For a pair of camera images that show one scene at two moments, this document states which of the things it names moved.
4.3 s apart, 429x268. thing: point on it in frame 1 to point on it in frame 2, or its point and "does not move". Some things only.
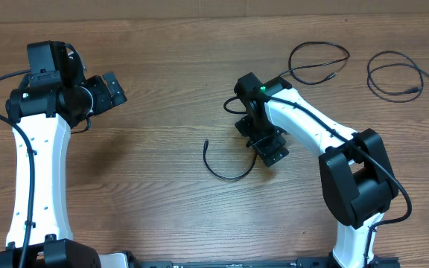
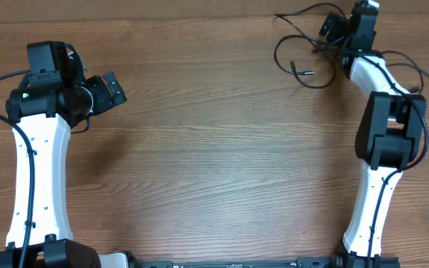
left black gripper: x=104 y=100 does not move
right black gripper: x=267 y=148 to x=337 y=25
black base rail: x=325 y=263 does not move
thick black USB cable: x=205 y=148 to x=307 y=37
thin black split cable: x=416 y=66 does not move
